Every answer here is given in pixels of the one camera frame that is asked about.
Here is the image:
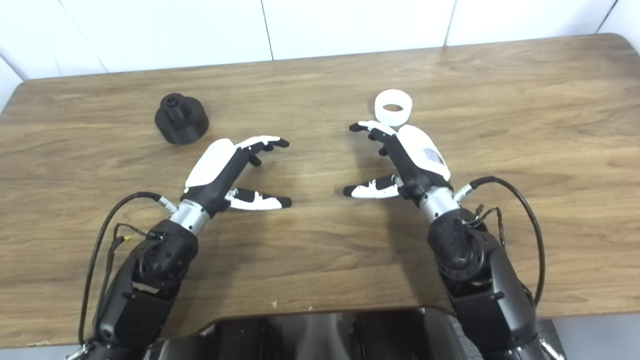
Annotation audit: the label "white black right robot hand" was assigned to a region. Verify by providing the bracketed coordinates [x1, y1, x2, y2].
[343, 120, 453, 201]

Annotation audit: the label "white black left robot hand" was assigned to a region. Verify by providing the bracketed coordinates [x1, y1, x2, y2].
[183, 135, 293, 217]

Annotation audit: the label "round black plastic part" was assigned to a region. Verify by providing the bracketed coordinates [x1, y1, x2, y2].
[154, 93, 209, 146]

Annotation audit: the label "white toothed plastic ring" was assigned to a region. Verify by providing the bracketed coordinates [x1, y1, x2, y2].
[374, 89, 414, 127]

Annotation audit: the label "dark robot torso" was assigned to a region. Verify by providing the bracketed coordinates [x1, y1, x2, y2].
[150, 307, 566, 360]

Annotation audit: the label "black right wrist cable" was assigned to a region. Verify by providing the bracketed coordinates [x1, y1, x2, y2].
[454, 175, 546, 307]

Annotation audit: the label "thin right arm wires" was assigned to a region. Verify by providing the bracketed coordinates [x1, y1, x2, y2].
[465, 204, 506, 248]

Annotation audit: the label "thin arm wires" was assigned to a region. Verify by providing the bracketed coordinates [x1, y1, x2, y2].
[465, 204, 506, 248]
[97, 222, 163, 321]

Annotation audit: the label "thin left arm wires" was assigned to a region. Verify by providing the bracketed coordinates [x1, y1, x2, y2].
[97, 222, 163, 321]

